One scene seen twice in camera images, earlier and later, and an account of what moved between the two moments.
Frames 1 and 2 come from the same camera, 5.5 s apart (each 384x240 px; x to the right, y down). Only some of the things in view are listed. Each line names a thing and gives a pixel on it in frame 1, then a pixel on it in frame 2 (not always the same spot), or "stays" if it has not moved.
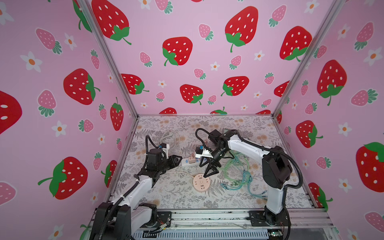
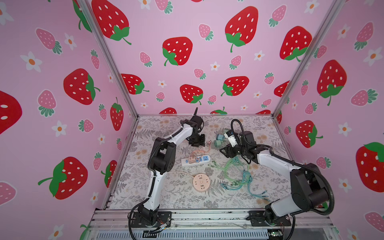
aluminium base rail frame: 313,224 stays
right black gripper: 210,167 -> 228,149
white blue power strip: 185,162 stays
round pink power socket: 200,183 stays
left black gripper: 174,158 -> 202,141
